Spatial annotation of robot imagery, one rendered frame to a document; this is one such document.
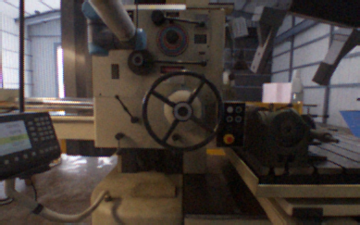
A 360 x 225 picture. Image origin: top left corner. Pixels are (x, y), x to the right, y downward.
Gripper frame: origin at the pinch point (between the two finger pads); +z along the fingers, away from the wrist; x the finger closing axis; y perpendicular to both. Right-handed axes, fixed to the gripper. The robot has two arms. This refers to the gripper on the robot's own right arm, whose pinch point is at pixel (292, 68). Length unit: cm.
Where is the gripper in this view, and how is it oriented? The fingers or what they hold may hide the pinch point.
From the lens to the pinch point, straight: 39.9
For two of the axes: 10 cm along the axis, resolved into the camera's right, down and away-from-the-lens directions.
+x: 9.8, 1.3, 1.2
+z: -1.7, 8.6, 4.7
